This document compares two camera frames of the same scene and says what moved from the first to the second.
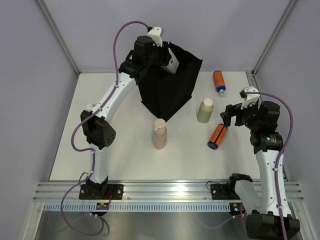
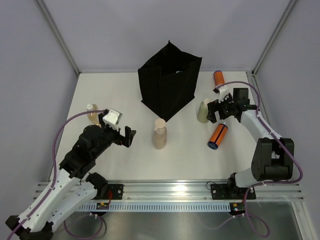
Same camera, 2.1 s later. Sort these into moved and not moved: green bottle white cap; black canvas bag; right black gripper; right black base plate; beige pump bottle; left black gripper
Moved: right black gripper; left black gripper
Not moved: beige pump bottle; right black base plate; green bottle white cap; black canvas bag
